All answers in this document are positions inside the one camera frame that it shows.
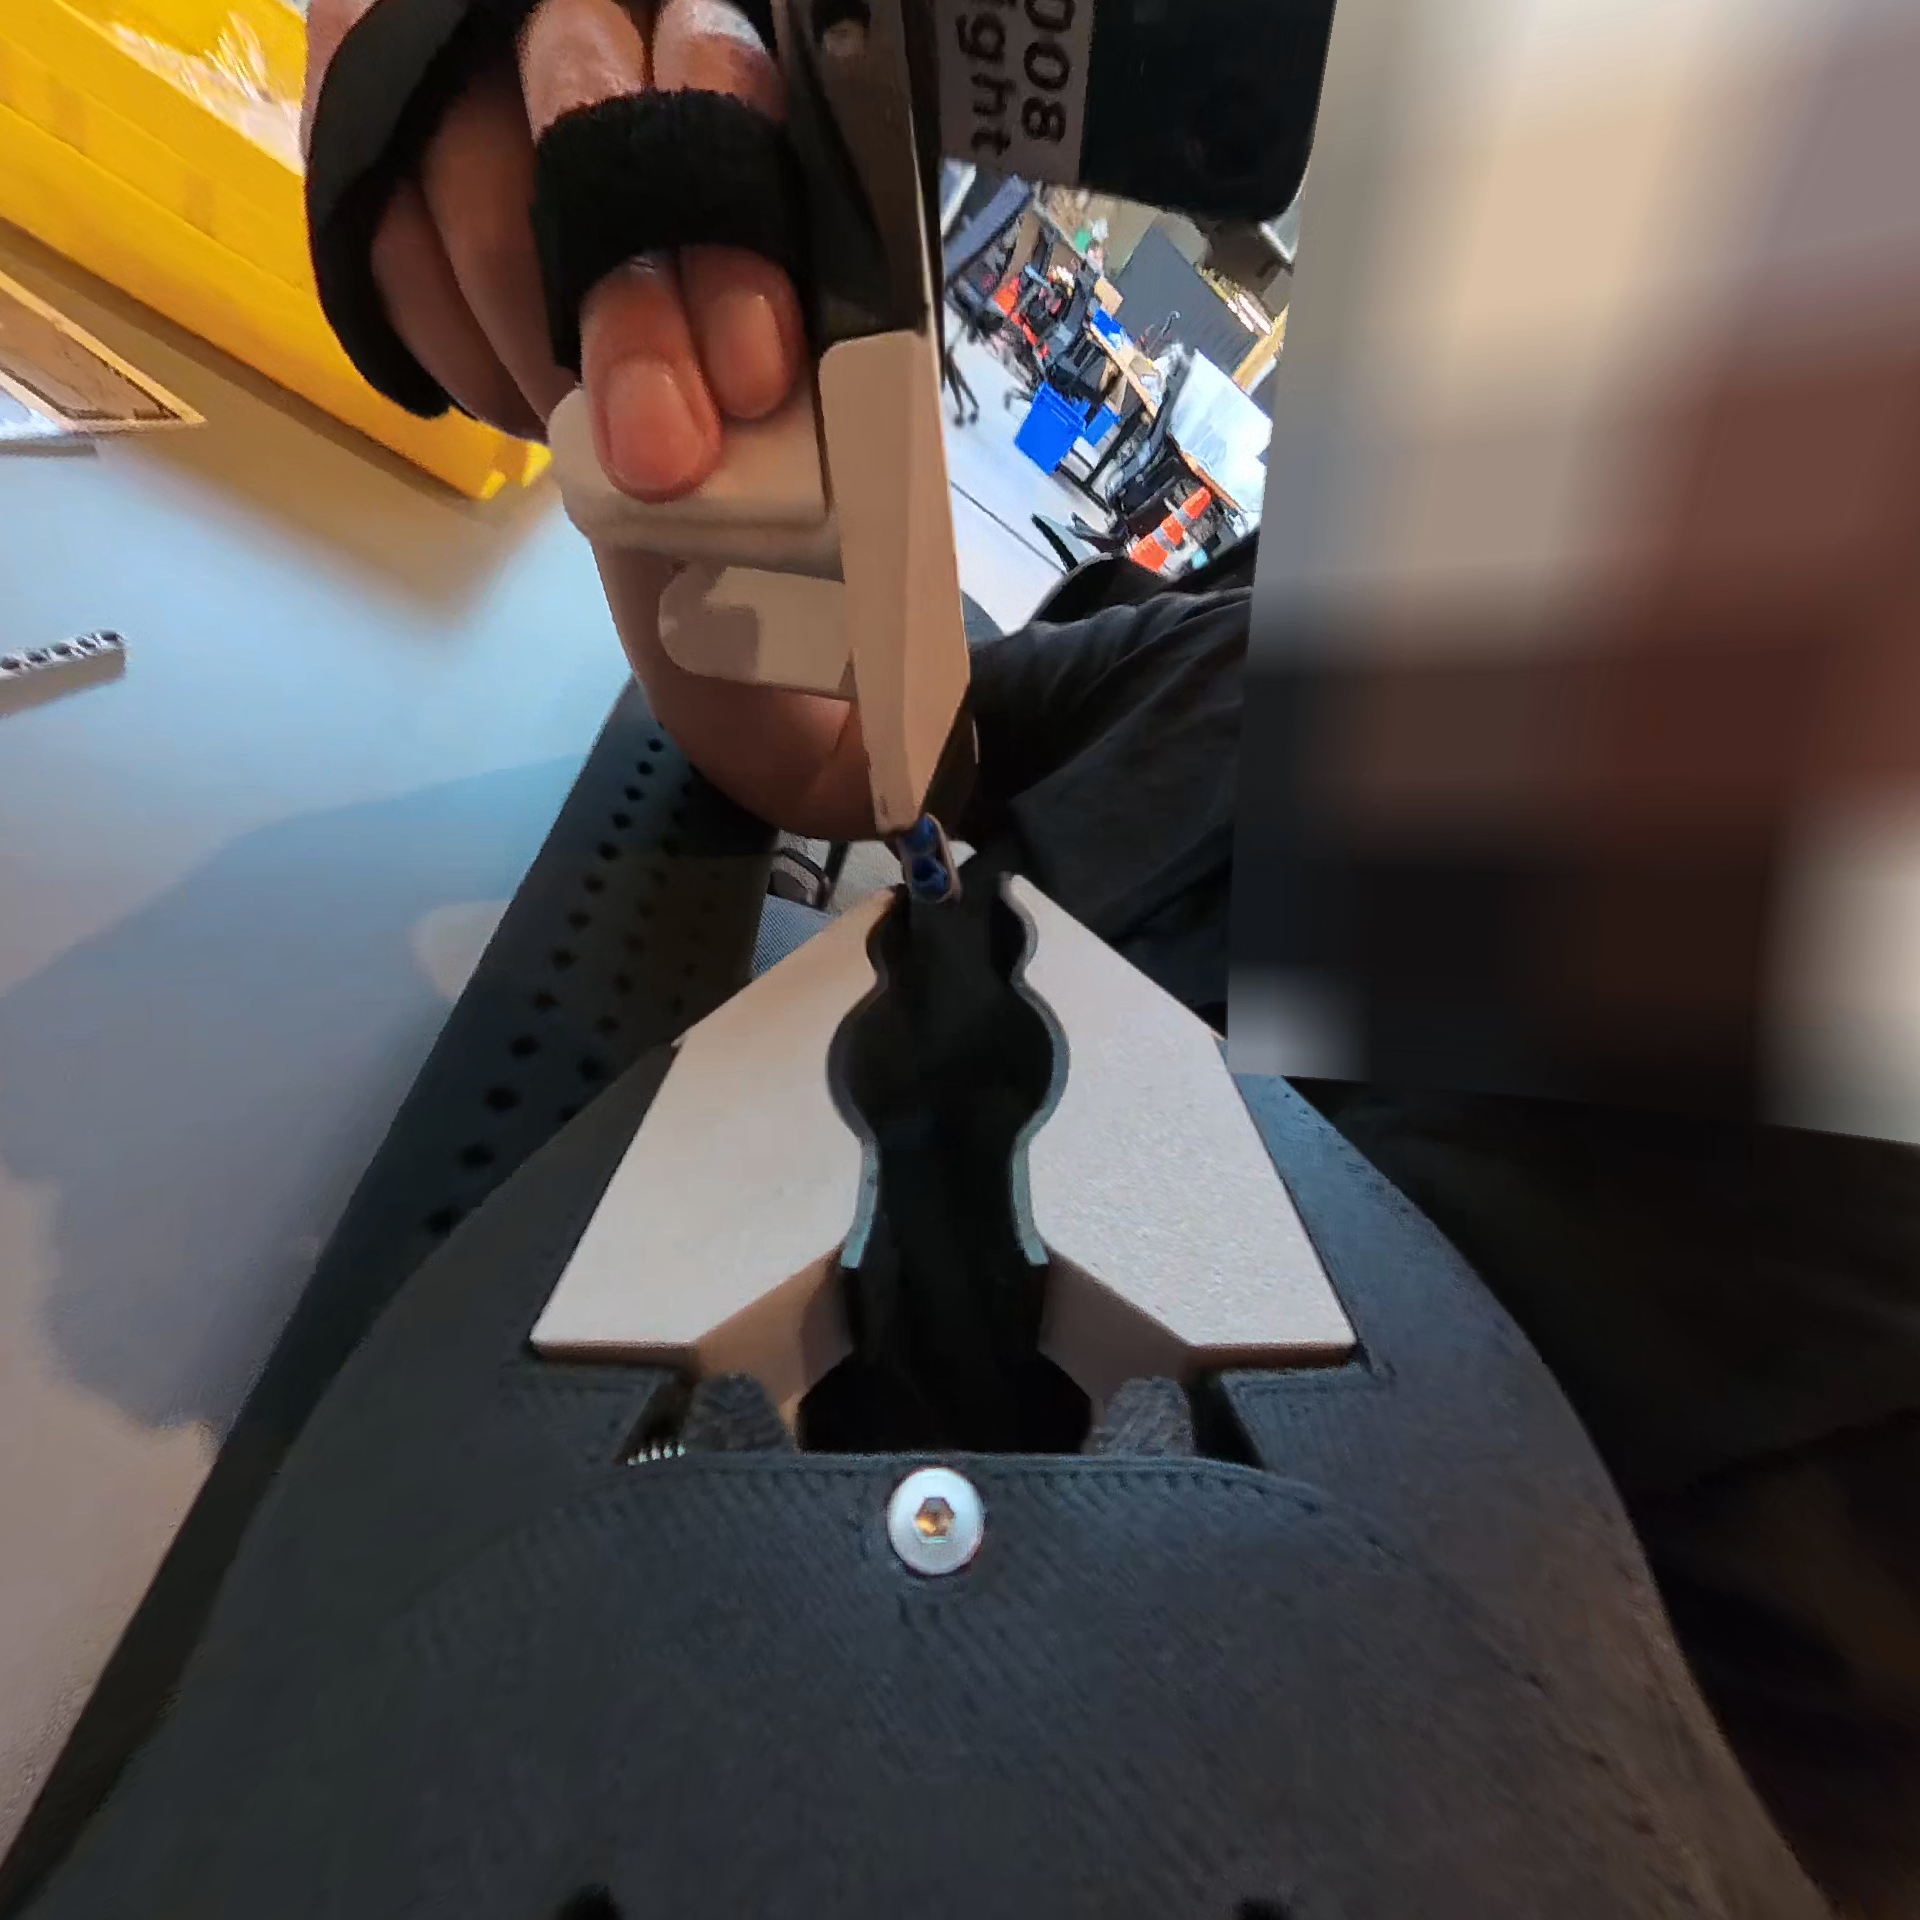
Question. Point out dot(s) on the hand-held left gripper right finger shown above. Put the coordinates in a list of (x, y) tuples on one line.
[(1187, 1200)]

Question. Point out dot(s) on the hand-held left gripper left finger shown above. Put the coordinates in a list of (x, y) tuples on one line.
[(706, 1200)]

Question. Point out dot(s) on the yellow plastic bin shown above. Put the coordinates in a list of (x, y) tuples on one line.
[(180, 225)]

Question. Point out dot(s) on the blue bin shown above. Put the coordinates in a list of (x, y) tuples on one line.
[(1059, 432)]

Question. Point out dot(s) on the person's black sweatshirt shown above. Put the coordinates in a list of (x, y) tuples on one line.
[(1109, 719)]

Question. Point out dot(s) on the grey perforated toy beam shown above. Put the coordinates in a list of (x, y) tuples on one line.
[(59, 660)]

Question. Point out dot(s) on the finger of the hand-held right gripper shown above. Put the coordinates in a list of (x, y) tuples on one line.
[(899, 599)]

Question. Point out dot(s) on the black dimpled armrest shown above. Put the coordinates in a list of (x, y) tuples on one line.
[(569, 976)]

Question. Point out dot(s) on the person's right hand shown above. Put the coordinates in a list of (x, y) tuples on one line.
[(481, 253)]

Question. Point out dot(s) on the grey beam with blue pins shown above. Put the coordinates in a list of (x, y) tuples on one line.
[(929, 864)]

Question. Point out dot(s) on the clear plastic bags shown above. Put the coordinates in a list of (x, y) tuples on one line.
[(227, 44)]

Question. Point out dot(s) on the tan bordered card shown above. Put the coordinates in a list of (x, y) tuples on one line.
[(75, 366)]

